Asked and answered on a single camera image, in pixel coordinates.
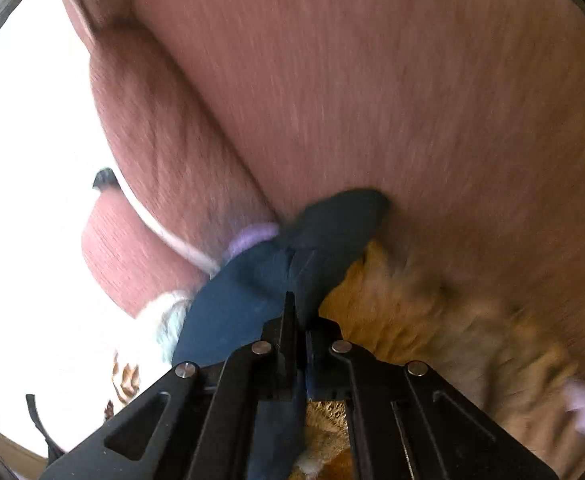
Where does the navy blue zip garment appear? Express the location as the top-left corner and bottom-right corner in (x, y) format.
(172, 187), (393, 480)

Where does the tan ruffled bed cover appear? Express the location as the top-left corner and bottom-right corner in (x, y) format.
(320, 242), (585, 479)

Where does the leaf print fleece blanket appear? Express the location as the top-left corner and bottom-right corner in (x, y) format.
(105, 289), (353, 479)

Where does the pink quilted pillow left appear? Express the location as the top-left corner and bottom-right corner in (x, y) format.
(81, 188), (208, 318)

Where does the pink quilted pillow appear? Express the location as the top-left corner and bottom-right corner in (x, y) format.
(81, 188), (208, 318)
(90, 25), (275, 275)

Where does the small black clip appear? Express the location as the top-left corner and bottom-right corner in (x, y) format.
(92, 168), (120, 193)

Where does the pink quilted pillow right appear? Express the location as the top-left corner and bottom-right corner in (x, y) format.
(90, 25), (275, 275)

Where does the black cable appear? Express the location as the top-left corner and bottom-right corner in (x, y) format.
(24, 392), (66, 463)

